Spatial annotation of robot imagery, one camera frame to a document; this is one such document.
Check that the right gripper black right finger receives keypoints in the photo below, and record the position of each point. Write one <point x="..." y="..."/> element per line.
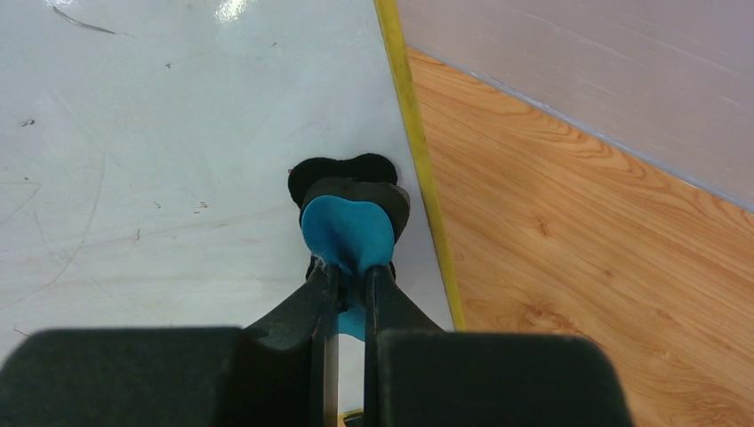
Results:
<point x="417" y="374"/>

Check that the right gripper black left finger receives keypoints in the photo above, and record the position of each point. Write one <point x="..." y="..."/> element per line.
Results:
<point x="279" y="371"/>

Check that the blue black whiteboard eraser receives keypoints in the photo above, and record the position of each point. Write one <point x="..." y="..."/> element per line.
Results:
<point x="352" y="213"/>

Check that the yellow framed whiteboard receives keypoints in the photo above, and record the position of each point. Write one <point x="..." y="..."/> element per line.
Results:
<point x="145" y="153"/>

